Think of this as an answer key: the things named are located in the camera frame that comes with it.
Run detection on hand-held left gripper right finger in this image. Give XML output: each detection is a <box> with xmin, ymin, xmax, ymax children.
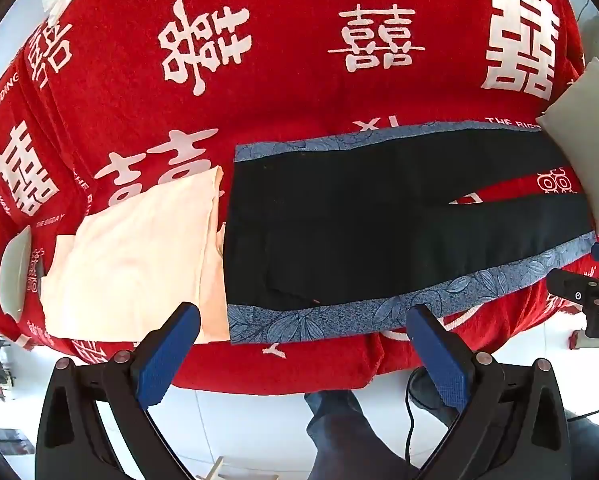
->
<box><xmin>405</xmin><ymin>303</ymin><xmax>573</xmax><ymax>480</ymax></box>

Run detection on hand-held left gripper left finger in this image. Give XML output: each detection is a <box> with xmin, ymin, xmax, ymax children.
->
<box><xmin>35</xmin><ymin>301</ymin><xmax>202</xmax><ymax>480</ymax></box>

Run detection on black pants with blue trim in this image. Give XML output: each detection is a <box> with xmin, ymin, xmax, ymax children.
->
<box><xmin>224</xmin><ymin>119</ymin><xmax>597</xmax><ymax>346</ymax></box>

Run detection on person's dark shoe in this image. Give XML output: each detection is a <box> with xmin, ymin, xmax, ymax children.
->
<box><xmin>408</xmin><ymin>366</ymin><xmax>463</xmax><ymax>428</ymax></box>

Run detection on cream folded cloth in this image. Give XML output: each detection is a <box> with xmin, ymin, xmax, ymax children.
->
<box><xmin>39</xmin><ymin>165</ymin><xmax>230</xmax><ymax>345</ymax></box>

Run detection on person's leg in jeans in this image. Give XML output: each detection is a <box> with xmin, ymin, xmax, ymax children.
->
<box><xmin>564</xmin><ymin>409</ymin><xmax>599</xmax><ymax>480</ymax></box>
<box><xmin>303</xmin><ymin>389</ymin><xmax>416</xmax><ymax>480</ymax></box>

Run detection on pale grey pillow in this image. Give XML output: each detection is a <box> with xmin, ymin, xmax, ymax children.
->
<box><xmin>535</xmin><ymin>56</ymin><xmax>599</xmax><ymax>237</ymax></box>

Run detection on white cushion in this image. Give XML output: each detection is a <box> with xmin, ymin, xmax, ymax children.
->
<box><xmin>0</xmin><ymin>225</ymin><xmax>42</xmax><ymax>322</ymax></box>

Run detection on red printed blanket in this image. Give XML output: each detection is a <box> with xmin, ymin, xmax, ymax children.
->
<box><xmin>0</xmin><ymin>0</ymin><xmax>599</xmax><ymax>398</ymax></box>

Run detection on black cable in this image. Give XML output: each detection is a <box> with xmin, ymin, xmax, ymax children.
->
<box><xmin>403</xmin><ymin>380</ymin><xmax>419</xmax><ymax>467</ymax></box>

